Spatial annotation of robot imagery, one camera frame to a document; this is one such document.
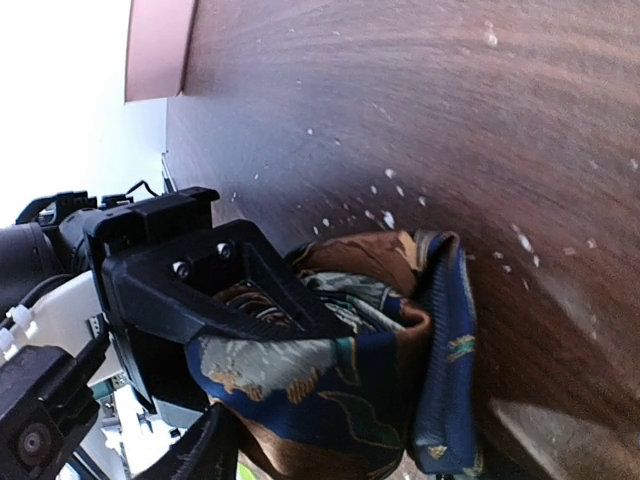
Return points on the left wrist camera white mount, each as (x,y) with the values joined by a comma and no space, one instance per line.
(47,404)

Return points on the aluminium front rail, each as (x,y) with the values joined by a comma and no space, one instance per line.
(168,182)

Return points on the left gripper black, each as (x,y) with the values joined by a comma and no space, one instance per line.
(158,267)

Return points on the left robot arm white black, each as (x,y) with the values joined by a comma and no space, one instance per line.
(48,239)

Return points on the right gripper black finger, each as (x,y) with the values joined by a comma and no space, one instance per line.
(208,450)

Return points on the pink divided organizer box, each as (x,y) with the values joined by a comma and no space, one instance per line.
(158,41)

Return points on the brown green patterned tie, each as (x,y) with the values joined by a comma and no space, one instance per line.
(391,378)

